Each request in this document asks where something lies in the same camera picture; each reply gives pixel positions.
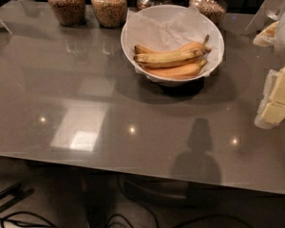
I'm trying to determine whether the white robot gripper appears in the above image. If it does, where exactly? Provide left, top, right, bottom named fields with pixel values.
left=253, top=13, right=285, bottom=129

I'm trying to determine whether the yellow banana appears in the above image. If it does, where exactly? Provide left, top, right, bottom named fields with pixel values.
left=134, top=49, right=204, bottom=68

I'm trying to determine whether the front banana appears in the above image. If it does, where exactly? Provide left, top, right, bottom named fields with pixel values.
left=143, top=59, right=207, bottom=80

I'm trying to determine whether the white bowl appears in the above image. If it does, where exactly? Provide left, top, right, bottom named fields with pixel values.
left=120, top=4, right=225, bottom=87

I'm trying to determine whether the white stand at right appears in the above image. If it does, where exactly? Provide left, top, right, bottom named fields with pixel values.
left=243, top=0, right=285, bottom=35

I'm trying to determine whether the right glass jar of grains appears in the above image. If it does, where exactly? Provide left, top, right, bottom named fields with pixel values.
left=189, top=0, right=227, bottom=26

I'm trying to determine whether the glass jar of grains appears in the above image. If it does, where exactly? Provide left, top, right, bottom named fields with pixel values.
left=91, top=0, right=127, bottom=29
left=189, top=0, right=227, bottom=26
left=47, top=0, right=86, bottom=27

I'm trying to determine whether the white paper liner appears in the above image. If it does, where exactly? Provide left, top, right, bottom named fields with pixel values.
left=123, top=6, right=223, bottom=84

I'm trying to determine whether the left glass jar of grains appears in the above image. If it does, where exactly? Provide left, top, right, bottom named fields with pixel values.
left=47, top=0, right=86, bottom=27

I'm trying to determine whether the black cable on floor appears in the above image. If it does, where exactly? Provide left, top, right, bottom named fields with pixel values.
left=0, top=174, right=255, bottom=228

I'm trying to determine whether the black bracket on floor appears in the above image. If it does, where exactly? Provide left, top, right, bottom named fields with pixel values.
left=0, top=183, right=34, bottom=214

